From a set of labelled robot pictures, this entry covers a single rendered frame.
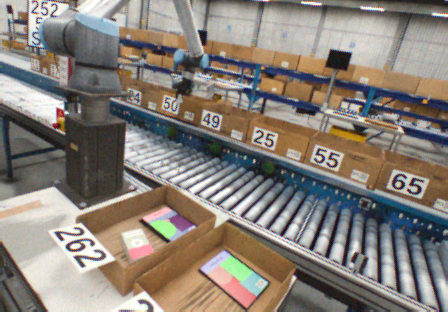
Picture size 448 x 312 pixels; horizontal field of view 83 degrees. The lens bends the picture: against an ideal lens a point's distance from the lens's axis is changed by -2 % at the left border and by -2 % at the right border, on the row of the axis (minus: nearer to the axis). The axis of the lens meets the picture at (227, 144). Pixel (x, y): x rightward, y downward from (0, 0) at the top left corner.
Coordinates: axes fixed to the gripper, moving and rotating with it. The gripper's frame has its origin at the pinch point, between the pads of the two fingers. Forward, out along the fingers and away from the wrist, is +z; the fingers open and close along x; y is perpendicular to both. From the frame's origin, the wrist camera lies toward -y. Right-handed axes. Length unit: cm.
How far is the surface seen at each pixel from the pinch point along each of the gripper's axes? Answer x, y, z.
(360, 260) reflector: -51, 137, 32
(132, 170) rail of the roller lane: -51, 22, 40
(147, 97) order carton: 1.0, -31.5, 1.6
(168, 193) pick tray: -66, 60, 36
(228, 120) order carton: 0.6, 44.1, -0.2
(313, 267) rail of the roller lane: -50, 123, 43
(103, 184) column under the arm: -80, 36, 39
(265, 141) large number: 2, 73, 6
